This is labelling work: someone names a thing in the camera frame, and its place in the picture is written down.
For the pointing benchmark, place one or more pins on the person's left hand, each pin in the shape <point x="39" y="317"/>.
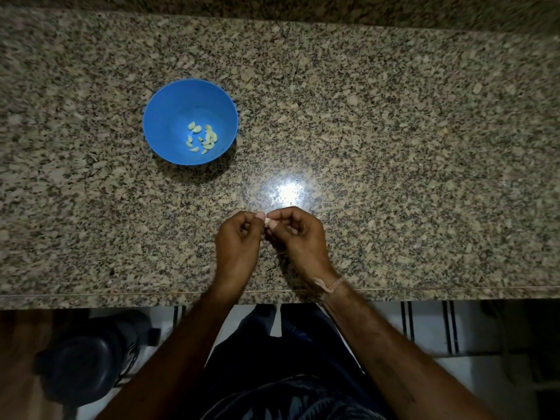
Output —
<point x="236" y="258"/>

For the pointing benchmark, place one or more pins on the person's right forearm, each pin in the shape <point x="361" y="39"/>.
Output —
<point x="393" y="358"/>

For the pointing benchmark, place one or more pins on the pale thread wrist band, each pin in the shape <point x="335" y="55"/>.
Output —
<point x="329" y="287"/>

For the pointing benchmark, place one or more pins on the dark patterned shirt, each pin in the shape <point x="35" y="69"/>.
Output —
<point x="293" y="400"/>

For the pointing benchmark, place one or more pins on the pile of peeled garlic cloves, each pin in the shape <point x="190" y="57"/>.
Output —
<point x="205" y="137"/>

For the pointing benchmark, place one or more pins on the dark blue trousers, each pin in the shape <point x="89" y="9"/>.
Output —
<point x="280" y="349"/>

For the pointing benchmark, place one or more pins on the black round container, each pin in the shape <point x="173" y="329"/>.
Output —
<point x="89" y="358"/>

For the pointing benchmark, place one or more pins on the person's left thumb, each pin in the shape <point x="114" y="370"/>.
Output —
<point x="260" y="219"/>

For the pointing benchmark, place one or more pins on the person's right hand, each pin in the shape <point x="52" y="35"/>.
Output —
<point x="302" y="249"/>

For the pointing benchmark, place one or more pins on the person's left forearm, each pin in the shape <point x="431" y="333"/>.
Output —
<point x="183" y="349"/>

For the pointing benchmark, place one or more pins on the person's right thumb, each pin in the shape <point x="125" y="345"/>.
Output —
<point x="273" y="224"/>

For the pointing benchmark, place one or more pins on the blue plastic bowl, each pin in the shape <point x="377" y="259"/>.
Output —
<point x="175" y="109"/>

